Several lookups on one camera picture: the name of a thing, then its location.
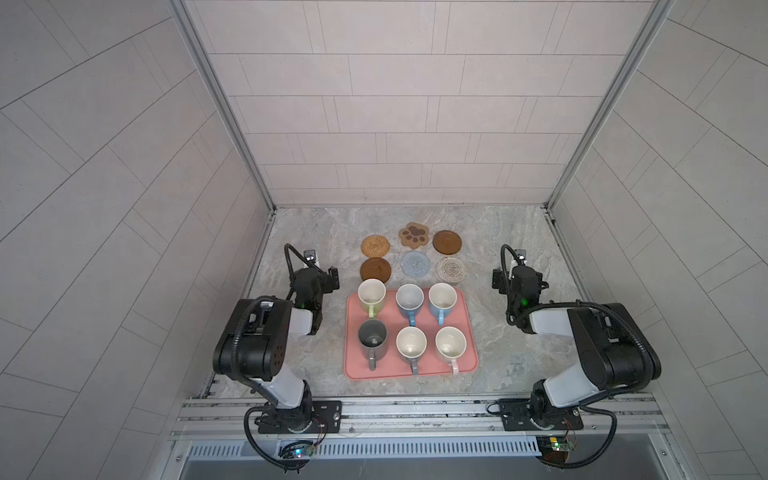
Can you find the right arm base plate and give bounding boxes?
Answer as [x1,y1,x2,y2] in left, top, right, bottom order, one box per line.
[493,398,584,431]

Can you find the right green circuit board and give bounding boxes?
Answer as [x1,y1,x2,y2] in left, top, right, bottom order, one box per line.
[536,436,576,465]

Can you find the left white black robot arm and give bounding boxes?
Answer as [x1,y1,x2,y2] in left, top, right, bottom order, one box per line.
[212,243,340,433]

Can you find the dark grey mug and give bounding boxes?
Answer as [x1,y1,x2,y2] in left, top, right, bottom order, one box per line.
[358,319,389,371]

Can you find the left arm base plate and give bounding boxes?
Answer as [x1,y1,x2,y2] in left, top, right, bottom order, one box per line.
[253,400,343,435]

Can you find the woven rattan coaster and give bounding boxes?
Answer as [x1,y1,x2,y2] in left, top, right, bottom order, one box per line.
[361,235,391,258]

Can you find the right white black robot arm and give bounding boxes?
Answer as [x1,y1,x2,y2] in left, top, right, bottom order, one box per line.
[492,244,662,430]

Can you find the green mug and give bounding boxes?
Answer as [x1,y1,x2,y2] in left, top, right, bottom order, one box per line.
[357,278,387,319]

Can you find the blue woven round coaster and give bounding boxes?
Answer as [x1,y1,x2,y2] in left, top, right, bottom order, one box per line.
[401,251,431,278]

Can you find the pink silicone tray mat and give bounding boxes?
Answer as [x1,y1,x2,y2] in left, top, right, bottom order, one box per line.
[344,290,479,381]

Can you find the white vent grille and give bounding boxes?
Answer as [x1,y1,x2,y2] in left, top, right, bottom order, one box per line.
[188,436,542,461]

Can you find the brown wooden coaster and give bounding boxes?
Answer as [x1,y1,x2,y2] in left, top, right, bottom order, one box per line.
[360,257,392,283]
[433,230,463,256]

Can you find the left green circuit board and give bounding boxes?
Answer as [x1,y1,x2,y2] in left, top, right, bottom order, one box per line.
[279,440,317,461]

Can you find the blue floral mug middle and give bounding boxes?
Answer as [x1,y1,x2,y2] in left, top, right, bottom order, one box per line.
[395,284,425,327]

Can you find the green circuit board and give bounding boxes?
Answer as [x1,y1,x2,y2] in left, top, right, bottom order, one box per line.
[536,436,576,465]
[279,440,317,461]

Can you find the cork paw print coaster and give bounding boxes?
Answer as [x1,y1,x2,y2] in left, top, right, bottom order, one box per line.
[398,222,430,250]

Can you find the light blue mug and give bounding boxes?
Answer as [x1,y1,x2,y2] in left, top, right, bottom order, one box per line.
[428,283,458,327]

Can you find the aluminium mounting rail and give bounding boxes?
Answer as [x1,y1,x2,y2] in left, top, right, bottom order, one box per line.
[169,392,670,442]

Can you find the multicolour woven round coaster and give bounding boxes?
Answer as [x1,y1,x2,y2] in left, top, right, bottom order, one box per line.
[436,257,468,284]

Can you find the pink handled white mug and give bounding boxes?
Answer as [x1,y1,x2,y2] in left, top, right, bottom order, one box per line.
[435,326,467,375]

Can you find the grey handled white mug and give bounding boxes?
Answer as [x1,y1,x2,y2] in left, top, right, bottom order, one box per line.
[396,326,428,376]

